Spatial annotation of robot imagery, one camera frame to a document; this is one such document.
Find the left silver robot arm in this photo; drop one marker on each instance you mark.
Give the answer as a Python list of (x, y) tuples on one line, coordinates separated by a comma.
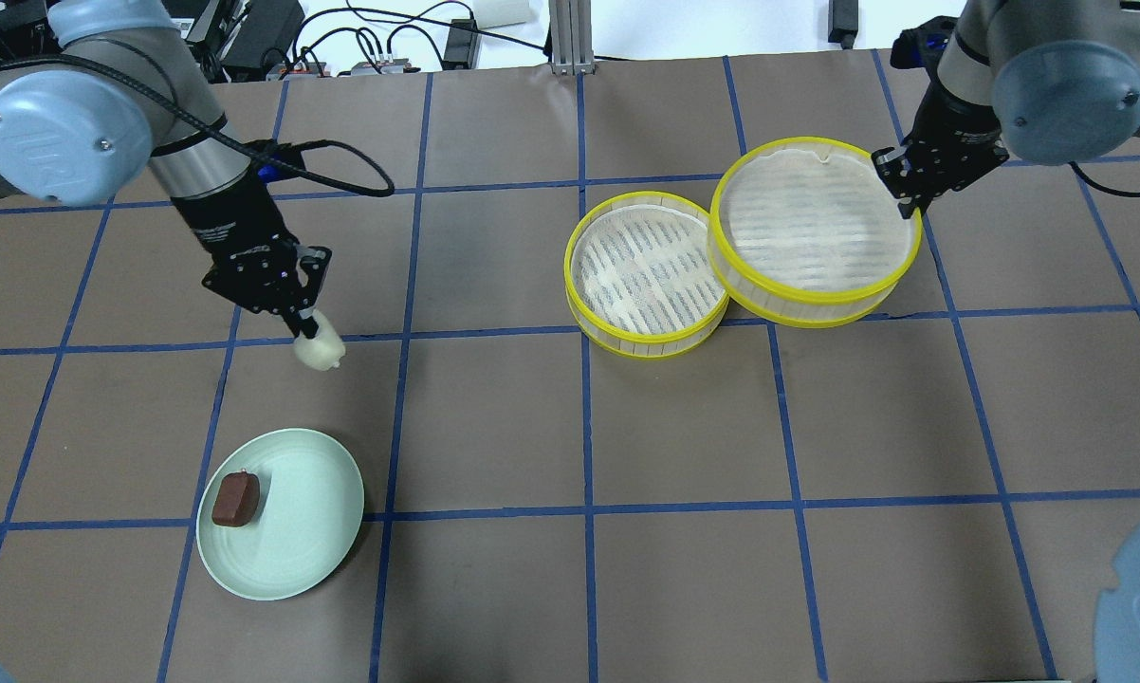
[(125, 97)]

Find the brown steamed bun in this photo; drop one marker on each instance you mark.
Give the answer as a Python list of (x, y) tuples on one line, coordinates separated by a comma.
[(237, 499)]

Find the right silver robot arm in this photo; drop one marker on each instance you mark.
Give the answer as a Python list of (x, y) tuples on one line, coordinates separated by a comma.
[(1051, 82)]

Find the black electronics box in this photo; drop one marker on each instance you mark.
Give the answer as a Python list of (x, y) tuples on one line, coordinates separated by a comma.
[(262, 39)]

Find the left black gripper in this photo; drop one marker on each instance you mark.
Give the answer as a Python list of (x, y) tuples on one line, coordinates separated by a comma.
[(233, 228)]

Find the white steamed bun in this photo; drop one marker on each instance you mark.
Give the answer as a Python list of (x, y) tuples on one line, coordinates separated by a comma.
[(322, 352)]

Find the yellow steamer layer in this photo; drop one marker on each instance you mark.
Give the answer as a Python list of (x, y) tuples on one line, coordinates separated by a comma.
[(802, 232), (638, 279)]

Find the aluminium frame post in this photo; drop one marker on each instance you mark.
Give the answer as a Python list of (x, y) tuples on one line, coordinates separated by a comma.
[(570, 31)]

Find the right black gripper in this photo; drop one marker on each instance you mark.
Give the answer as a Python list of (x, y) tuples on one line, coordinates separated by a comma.
[(946, 120)]

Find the pale green plate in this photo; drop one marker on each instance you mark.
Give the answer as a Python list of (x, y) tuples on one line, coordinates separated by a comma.
[(311, 509)]

